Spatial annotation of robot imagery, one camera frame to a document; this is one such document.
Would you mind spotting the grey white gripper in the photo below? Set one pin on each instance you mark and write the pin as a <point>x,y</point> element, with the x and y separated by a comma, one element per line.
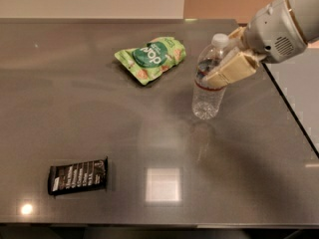
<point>273,30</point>

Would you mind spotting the clear plastic water bottle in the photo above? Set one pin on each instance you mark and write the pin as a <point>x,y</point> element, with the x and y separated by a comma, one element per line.
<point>206,99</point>

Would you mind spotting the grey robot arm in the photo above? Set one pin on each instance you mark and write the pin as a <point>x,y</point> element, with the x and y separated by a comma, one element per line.
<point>306,14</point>

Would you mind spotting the green rice chip bag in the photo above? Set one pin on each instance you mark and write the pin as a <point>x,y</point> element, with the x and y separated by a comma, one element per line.
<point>149,62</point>

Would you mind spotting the grey side table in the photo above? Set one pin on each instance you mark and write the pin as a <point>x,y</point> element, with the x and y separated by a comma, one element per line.
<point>297,81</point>

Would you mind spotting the black snack bar wrapper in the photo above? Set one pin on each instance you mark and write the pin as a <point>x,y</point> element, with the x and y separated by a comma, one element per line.
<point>78,177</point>

